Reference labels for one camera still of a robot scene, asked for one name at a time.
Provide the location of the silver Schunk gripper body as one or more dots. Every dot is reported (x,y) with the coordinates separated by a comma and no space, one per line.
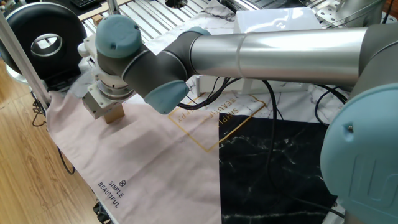
(96,109)

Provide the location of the wooden block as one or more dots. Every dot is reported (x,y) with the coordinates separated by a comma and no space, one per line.
(115,115)

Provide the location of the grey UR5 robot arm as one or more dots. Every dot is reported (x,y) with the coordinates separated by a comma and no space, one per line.
(280,53)

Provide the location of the marble pink black tablecloth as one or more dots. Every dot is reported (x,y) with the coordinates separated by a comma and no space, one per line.
(155,155)

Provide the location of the small wooden cube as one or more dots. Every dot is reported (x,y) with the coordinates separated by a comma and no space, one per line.
(97,20)

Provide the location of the silver metal pole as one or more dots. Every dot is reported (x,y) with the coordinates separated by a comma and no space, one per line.
(112,7)

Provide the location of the black keyboard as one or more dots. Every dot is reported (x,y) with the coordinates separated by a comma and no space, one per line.
(82,3)

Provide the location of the white plastic box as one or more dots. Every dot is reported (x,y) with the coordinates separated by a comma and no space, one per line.
(208,85)

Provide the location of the silver metal fixture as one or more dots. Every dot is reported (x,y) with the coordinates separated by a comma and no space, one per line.
(357,11)

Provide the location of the aluminium frame post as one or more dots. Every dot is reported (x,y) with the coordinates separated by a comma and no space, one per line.
(25,68)

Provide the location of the black bracket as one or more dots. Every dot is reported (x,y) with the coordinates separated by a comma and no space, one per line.
(102,214)

